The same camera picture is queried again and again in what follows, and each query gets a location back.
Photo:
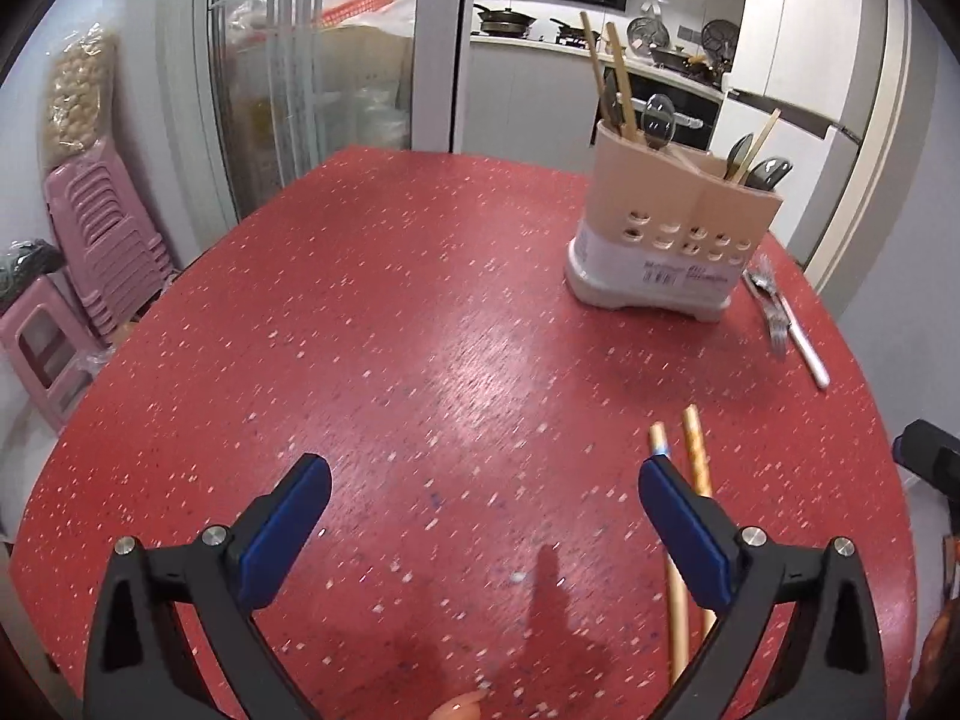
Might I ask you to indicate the blue patterned chopstick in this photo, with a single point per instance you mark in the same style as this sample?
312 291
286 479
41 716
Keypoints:
677 630

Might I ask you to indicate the black built-in oven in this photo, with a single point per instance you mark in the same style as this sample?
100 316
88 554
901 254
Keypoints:
697 109

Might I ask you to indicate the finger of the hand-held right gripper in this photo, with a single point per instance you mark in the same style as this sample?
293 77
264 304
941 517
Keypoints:
930 457

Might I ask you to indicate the stack of pink plastic stools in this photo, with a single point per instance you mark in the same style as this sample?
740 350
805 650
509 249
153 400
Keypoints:
105 240

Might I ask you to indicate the glass sliding door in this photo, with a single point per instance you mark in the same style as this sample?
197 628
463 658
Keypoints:
315 90

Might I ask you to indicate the person's left hand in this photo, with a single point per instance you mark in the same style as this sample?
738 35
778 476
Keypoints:
459 709

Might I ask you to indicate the silver metal fork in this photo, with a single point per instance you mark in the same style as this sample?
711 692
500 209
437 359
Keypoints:
778 334
761 270

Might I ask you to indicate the white refrigerator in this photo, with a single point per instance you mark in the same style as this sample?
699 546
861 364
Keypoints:
810 75

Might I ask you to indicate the light wooden chopstick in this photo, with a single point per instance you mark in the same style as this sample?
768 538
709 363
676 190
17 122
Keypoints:
759 142

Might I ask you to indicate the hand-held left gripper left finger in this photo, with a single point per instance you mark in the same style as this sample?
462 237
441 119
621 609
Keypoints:
289 517

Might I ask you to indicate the clear bag of nuts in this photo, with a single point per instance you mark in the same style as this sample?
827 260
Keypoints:
79 97

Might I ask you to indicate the wok with food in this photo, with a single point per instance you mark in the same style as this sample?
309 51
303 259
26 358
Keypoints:
682 60

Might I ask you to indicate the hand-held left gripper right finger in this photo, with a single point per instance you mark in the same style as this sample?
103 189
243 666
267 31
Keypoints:
686 532

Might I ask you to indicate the black frying pan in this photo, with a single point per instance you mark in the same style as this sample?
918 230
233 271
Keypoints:
502 19

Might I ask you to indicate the beige cutlery holder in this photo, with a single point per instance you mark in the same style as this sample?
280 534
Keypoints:
660 195

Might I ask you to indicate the small pink plastic stool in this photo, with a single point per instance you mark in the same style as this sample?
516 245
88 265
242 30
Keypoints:
45 360

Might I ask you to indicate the round metal lid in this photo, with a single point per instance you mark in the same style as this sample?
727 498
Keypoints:
720 39
649 34

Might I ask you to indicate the brown wooden chopstick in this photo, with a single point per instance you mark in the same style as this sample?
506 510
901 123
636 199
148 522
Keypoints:
596 67
622 82

